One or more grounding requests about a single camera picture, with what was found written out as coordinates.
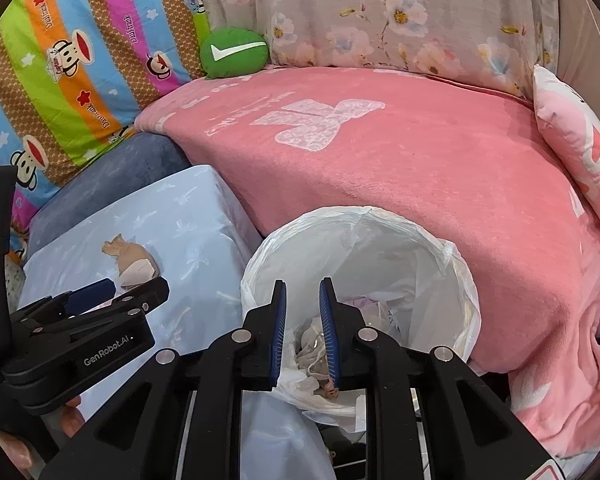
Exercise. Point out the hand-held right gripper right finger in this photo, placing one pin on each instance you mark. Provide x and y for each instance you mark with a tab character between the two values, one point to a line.
328	330

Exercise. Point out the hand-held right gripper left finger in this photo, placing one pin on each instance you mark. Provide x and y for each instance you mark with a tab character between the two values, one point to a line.
278	330

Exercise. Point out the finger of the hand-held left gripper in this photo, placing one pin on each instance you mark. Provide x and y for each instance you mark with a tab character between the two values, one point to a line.
90	295
147	292

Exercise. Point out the white tissue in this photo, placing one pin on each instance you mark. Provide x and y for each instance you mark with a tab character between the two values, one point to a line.
311	352

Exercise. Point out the beige paper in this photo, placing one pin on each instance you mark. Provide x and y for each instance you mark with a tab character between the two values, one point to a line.
136	262

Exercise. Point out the white bin with plastic bag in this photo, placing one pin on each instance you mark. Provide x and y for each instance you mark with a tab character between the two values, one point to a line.
380	250

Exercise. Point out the person's left hand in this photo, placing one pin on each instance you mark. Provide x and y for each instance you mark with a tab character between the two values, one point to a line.
71	415

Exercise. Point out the light blue patterned sheet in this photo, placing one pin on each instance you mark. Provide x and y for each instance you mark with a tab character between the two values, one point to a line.
190	210

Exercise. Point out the blue-grey cushion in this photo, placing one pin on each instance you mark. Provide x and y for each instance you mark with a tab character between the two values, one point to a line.
120	165

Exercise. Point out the pink fleece blanket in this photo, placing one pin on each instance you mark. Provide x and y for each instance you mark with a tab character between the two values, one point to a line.
390	170

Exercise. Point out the striped monkey-print quilt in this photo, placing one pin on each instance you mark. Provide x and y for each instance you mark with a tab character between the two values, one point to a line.
80	60

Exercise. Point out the green cushion with white tick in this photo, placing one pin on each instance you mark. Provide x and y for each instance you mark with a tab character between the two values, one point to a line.
234	54

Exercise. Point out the pink printed pillow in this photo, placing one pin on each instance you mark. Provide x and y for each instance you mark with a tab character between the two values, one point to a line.
577	140

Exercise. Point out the grey floral pillow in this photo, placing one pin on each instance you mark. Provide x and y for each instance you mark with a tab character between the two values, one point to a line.
405	15

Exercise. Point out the brown sofa backrest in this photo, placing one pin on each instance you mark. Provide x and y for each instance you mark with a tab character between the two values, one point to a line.
580	35

